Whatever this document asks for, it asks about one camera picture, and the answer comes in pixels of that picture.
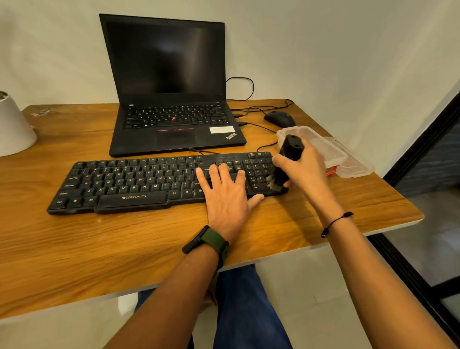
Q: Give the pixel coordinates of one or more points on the white seat chair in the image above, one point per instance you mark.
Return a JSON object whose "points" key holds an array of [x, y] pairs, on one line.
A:
{"points": [[127, 303]]}

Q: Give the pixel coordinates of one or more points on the black keyboard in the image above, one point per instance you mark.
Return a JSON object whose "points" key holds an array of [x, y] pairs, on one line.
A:
{"points": [[136, 179]]}

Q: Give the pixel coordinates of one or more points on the person's right forearm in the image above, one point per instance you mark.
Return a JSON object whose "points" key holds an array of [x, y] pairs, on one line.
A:
{"points": [[381, 287]]}

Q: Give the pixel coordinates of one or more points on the person's bare foot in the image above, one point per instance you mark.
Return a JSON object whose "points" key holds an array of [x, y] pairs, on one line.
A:
{"points": [[210, 295]]}

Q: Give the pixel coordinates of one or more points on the black cleaning brush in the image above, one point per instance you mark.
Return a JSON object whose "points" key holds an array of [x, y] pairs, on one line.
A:
{"points": [[289, 147]]}

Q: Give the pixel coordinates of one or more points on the person's left forearm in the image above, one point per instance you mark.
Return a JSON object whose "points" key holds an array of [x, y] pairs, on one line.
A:
{"points": [[165, 305]]}

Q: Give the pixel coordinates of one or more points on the black door frame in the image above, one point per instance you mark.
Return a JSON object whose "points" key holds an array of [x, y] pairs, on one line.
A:
{"points": [[417, 280]]}

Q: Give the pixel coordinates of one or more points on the small plastic wrapper scrap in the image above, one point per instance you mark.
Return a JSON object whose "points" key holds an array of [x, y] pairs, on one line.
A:
{"points": [[41, 113]]}

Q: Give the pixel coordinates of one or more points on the black laptop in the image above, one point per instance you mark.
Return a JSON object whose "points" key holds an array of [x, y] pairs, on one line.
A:
{"points": [[169, 54]]}

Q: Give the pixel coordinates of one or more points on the person's left hand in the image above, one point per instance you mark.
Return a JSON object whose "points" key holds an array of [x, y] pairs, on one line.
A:
{"points": [[228, 205]]}

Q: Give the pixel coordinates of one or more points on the clear plastic box lid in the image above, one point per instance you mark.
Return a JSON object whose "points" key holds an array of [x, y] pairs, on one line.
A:
{"points": [[355, 165]]}

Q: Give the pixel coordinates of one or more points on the clear plastic box red latches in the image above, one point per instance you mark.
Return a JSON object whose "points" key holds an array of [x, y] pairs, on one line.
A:
{"points": [[330, 151]]}

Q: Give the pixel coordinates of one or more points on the black computer mouse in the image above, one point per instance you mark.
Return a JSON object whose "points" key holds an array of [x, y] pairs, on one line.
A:
{"points": [[280, 118]]}

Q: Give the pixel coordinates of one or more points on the person's right hand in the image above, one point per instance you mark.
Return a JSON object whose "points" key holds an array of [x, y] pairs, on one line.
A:
{"points": [[309, 172]]}

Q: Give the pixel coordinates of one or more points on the white plant pot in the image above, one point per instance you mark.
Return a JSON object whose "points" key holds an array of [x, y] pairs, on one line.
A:
{"points": [[14, 126]]}

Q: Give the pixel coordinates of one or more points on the person's blue jeans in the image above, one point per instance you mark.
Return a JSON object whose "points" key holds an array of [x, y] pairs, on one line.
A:
{"points": [[251, 309]]}

